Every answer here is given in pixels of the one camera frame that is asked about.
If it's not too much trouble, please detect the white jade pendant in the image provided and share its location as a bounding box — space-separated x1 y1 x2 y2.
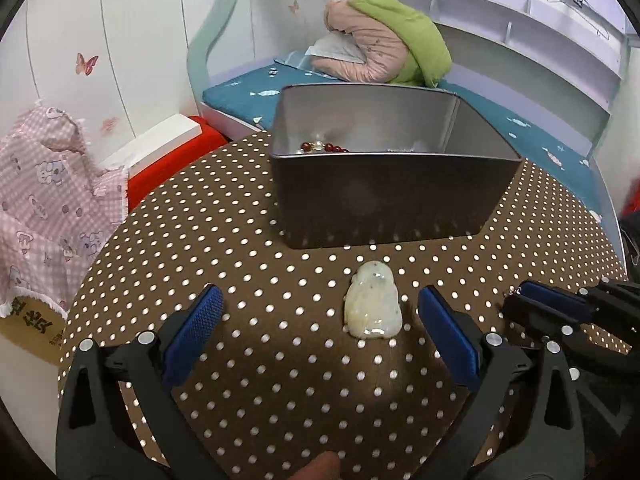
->
344 260 404 339

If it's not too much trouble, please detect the red bead bracelet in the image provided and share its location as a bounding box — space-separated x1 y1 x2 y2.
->
299 140 352 156

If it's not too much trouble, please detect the left hand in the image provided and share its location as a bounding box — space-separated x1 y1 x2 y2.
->
290 452 341 480

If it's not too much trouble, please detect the brown polka dot tablecloth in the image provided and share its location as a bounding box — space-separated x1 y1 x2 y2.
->
58 133 626 479

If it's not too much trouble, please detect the cardboard box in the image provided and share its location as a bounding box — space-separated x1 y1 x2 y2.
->
1 297 65 364

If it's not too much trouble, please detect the pink patterned cloth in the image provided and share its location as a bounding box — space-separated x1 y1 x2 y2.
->
1 104 128 316

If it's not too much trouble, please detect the dark metal tin box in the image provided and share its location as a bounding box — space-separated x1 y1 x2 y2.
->
269 84 522 249

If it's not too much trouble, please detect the red cloth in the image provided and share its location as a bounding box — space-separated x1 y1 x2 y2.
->
127 116 228 211

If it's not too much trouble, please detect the green jacket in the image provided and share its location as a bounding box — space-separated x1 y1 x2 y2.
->
347 0 452 88

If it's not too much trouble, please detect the white flat box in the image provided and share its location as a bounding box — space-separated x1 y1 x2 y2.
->
99 114 202 178

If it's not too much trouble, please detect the pink quilted jacket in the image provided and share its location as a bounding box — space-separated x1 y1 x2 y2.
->
310 0 409 84

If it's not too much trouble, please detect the white pillow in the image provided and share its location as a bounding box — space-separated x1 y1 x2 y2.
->
305 32 367 64

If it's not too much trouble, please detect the teal candy print mattress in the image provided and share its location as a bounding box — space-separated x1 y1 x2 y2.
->
202 51 615 222

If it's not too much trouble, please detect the teal bed headboard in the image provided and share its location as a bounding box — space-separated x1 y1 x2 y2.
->
186 0 238 110

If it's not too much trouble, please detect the lavender wall shelf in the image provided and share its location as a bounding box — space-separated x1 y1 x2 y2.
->
334 0 640 156

